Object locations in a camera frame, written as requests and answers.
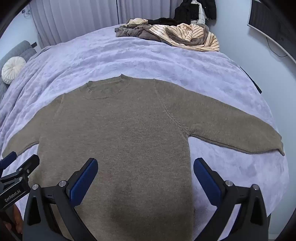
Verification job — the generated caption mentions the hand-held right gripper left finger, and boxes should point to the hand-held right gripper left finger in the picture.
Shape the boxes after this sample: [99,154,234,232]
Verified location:
[22,158,99,241]

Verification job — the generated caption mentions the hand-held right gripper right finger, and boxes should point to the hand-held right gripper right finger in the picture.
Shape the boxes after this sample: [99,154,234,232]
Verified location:
[193,158,271,241]

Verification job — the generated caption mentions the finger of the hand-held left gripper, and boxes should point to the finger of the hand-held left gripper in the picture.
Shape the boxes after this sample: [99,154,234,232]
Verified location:
[10,154,40,181]
[0,151,17,176]

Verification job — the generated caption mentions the olive knit sweater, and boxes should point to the olive knit sweater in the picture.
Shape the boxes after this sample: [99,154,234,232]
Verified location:
[2,74,285,241]

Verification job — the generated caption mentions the person's left hand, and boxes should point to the person's left hand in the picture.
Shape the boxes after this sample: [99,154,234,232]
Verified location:
[12,204,24,235]

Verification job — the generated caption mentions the round white cushion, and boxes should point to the round white cushion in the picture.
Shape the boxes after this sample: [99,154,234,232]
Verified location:
[1,56,27,85]

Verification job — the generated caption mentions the grey upholstered headboard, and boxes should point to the grey upholstered headboard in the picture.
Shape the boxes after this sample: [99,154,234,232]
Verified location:
[0,40,38,102]

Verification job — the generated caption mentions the lavender plush blanket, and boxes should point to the lavender plush blanket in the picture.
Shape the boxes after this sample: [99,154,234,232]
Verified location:
[0,22,290,241]

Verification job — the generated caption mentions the cream striped garment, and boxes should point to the cream striped garment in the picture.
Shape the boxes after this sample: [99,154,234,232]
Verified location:
[126,18,220,53]

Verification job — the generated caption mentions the white pleated curtains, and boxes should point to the white pleated curtains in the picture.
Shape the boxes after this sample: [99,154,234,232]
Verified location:
[30,0,176,49]

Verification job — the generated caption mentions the grey-brown fleece garment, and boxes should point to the grey-brown fleece garment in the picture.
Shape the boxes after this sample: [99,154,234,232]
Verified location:
[115,23,210,43]

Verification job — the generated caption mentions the black garment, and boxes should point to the black garment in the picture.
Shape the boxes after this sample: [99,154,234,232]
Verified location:
[147,17,184,26]

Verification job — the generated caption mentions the white quilted garment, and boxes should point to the white quilted garment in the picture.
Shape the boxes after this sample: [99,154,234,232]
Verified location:
[196,4,207,24]

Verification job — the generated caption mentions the black hanging jacket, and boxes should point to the black hanging jacket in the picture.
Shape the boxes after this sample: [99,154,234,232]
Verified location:
[174,0,217,25]

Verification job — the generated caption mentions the black monitor cable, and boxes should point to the black monitor cable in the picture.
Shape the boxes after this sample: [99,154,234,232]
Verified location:
[266,37,288,57]

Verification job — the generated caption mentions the wall-mounted television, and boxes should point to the wall-mounted television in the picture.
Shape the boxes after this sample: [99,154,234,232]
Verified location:
[247,0,296,63]

